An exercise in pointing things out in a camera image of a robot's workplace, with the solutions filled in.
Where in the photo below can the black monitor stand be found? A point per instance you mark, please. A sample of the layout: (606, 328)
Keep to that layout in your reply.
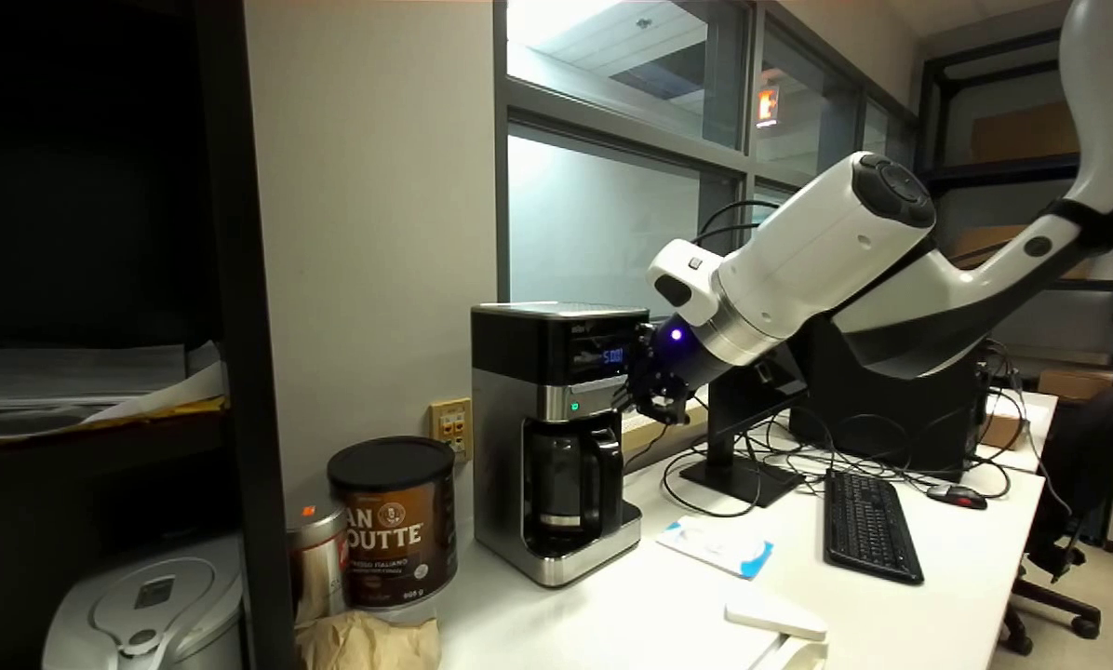
(743, 452)

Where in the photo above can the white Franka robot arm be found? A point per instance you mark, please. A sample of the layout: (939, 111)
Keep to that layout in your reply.
(902, 247)

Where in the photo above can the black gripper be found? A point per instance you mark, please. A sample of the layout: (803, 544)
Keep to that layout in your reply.
(666, 360)

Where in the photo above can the black shelving unit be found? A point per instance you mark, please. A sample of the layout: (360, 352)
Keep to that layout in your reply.
(108, 309)

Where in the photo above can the brown coffee can black lid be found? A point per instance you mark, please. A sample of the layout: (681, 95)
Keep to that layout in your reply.
(393, 523)

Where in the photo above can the blue and white paper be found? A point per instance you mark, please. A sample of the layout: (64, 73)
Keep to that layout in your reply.
(716, 544)

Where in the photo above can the black swivel chair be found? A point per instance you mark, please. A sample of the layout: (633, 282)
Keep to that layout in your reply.
(1075, 509)

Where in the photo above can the glass coffee carafe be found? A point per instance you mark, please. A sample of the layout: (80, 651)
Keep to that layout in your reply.
(568, 487)

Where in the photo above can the white rice cooker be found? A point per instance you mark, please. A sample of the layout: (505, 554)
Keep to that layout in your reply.
(146, 609)

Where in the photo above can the stack of papers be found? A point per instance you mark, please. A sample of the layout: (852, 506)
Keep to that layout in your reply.
(83, 385)

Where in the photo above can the black and steel coffeemaker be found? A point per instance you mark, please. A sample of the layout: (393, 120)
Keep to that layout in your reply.
(561, 435)

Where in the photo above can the black computer monitor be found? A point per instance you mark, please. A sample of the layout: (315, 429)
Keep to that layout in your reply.
(891, 404)

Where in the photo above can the crumpled brown paper bag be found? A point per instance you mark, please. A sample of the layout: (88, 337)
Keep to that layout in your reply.
(369, 643)

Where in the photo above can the black computer keyboard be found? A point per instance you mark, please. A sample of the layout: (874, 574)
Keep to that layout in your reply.
(872, 525)

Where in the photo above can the dark background shelf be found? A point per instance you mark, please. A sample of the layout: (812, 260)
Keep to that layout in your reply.
(1013, 123)

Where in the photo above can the black computer mouse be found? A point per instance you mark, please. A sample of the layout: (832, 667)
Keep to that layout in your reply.
(959, 498)

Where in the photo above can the wall power outlet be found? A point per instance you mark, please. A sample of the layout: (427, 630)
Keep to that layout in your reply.
(453, 424)

